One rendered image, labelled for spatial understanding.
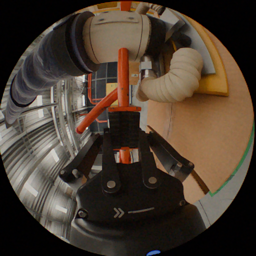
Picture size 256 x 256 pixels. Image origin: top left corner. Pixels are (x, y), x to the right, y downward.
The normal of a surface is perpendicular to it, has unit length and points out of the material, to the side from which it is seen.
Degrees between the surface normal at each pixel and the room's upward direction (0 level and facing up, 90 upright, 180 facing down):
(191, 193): 0
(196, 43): 0
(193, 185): 0
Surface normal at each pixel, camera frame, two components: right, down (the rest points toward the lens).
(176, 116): -1.00, 0.03
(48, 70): 0.08, 0.99
